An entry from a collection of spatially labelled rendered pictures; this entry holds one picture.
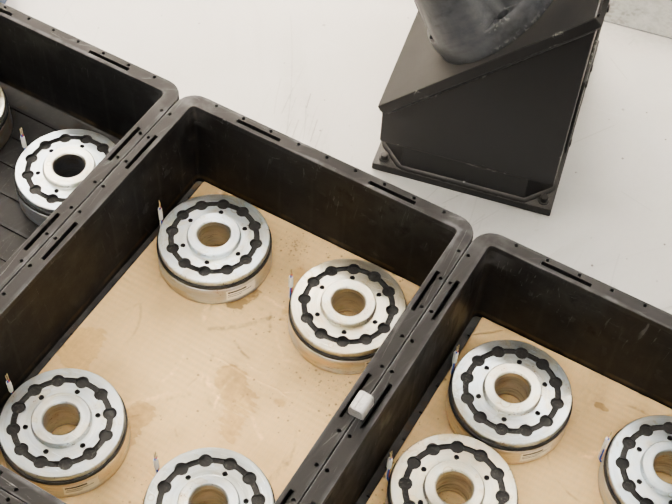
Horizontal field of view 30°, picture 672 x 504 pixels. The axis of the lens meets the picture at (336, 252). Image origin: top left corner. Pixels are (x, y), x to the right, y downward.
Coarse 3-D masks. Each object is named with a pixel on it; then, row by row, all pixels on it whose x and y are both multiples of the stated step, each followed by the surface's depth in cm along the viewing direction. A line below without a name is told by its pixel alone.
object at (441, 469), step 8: (440, 464) 100; (448, 464) 100; (456, 464) 100; (464, 464) 100; (432, 472) 99; (440, 472) 99; (448, 472) 99; (456, 472) 99; (464, 472) 99; (472, 472) 99; (424, 480) 99; (432, 480) 99; (472, 480) 99; (480, 480) 99; (424, 488) 98; (432, 488) 98; (472, 488) 99; (480, 488) 98; (424, 496) 98; (432, 496) 98; (472, 496) 98; (480, 496) 98
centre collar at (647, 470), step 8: (648, 448) 101; (656, 448) 101; (664, 448) 101; (648, 456) 101; (656, 456) 101; (640, 464) 101; (648, 464) 100; (648, 472) 100; (648, 480) 99; (656, 480) 99; (656, 488) 99; (664, 488) 99
